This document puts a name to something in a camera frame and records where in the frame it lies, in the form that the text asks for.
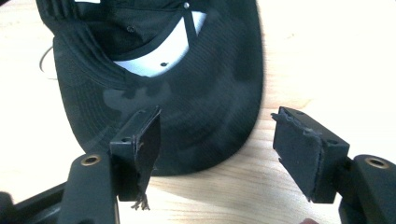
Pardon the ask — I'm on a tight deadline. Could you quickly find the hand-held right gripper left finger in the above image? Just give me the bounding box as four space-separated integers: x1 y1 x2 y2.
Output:
56 105 163 224

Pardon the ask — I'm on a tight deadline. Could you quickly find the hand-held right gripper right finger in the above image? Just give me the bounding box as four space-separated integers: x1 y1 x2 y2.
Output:
271 105 396 224

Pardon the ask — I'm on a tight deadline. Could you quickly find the black camouflage cap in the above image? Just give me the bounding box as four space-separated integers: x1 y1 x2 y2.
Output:
35 0 265 177

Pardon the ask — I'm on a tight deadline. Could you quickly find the thin dark cable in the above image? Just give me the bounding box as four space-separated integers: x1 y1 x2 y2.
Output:
38 46 58 81

